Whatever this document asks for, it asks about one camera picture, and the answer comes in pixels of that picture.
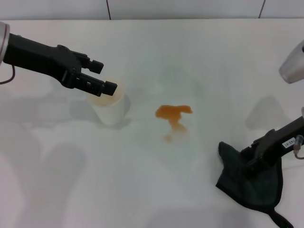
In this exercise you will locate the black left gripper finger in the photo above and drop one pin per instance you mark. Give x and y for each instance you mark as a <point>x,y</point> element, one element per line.
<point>109,89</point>
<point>96,66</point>

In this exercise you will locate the brown water stain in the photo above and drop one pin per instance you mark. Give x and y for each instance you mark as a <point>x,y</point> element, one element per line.
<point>171,112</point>

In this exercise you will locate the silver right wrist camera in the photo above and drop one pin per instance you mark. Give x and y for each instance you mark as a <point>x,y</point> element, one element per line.
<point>293,66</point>

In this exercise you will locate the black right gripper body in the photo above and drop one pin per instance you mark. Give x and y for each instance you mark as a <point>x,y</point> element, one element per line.
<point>280,140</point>

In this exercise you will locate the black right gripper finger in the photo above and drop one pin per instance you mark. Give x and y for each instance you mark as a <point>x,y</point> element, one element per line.
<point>251,150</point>
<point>255,167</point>

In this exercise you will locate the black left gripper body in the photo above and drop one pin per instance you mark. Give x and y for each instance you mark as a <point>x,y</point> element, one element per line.
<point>38,59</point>

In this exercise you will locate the dark blue rag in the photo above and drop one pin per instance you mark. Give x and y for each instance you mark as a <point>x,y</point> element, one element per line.
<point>237,183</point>

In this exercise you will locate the white paper cup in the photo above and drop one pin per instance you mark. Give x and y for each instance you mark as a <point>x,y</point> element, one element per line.
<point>109,111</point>

